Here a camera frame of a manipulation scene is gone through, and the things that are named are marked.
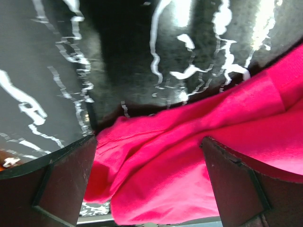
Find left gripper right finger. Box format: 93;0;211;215
201;137;303;227

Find magenta t shirt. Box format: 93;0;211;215
84;46;303;225

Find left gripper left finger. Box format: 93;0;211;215
0;135;97;227

